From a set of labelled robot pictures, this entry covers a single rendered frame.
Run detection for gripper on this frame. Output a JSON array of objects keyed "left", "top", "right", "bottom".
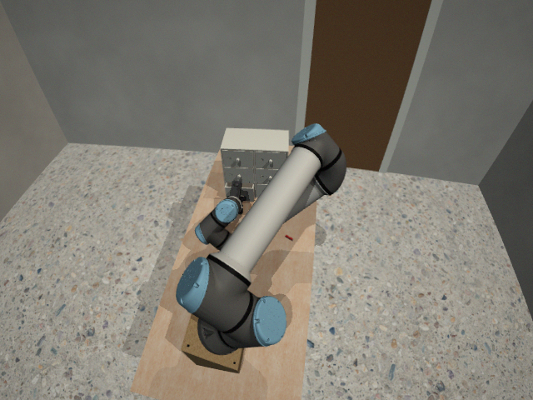
[{"left": 239, "top": 195, "right": 247, "bottom": 214}]

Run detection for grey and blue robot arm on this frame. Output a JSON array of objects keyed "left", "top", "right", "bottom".
[{"left": 176, "top": 123, "right": 346, "bottom": 355}]

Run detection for grey chest of drawers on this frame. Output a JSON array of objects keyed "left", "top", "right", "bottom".
[{"left": 220, "top": 128, "right": 289, "bottom": 198}]

